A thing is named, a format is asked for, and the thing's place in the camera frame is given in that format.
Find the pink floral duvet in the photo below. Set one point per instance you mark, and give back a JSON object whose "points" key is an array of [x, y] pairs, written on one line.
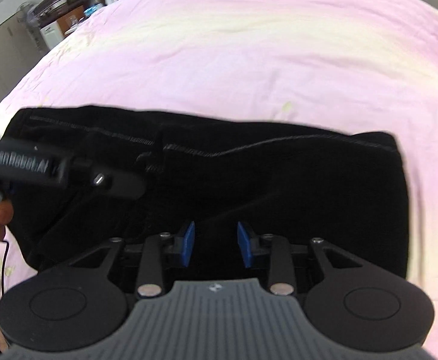
{"points": [[241, 52]]}

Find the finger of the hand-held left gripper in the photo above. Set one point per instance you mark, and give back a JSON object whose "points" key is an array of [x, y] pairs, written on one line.
{"points": [[110, 183]]}

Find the black pants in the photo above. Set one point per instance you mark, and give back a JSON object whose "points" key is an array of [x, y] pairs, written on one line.
{"points": [[260, 180]]}

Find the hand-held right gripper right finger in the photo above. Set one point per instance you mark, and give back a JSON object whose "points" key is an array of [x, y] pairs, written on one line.
{"points": [[245, 243]]}

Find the wooden bedside table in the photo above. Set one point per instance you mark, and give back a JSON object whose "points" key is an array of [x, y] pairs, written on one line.
{"points": [[72, 20]]}

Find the white air purifier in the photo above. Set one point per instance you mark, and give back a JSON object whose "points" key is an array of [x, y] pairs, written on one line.
{"points": [[52, 34]]}

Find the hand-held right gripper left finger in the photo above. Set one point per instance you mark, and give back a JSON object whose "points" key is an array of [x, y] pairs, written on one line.
{"points": [[188, 243]]}

